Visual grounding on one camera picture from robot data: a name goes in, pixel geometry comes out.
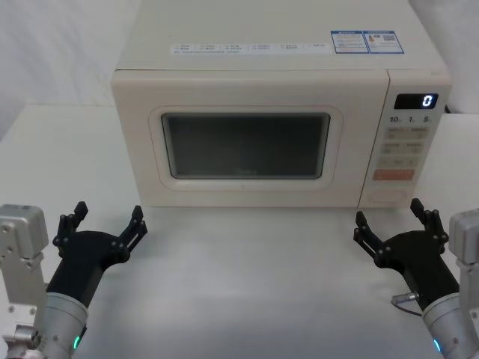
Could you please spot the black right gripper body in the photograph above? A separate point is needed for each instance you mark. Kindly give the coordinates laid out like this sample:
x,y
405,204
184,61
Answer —
x,y
419,258

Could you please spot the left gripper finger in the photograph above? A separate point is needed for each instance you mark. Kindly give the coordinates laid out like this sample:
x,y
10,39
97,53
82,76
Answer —
x,y
67,228
132,233

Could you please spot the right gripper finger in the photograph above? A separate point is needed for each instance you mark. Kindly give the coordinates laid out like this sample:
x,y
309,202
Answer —
x,y
430,222
368,239

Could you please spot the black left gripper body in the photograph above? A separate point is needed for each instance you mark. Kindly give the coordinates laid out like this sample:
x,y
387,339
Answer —
x,y
84,258

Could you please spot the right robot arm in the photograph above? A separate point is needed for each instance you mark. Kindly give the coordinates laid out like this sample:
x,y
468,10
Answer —
x,y
466,261

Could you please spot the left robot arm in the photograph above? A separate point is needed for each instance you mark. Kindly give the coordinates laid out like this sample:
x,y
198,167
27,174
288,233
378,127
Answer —
x,y
22,261

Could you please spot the white table cloth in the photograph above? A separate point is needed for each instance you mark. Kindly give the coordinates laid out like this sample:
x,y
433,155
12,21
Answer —
x,y
243,284

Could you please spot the white curtain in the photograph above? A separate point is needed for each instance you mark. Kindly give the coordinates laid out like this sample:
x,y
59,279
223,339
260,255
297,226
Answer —
x,y
56,52

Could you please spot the cream microwave oven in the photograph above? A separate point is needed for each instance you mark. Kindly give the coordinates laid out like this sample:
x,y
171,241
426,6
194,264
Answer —
x,y
247,86

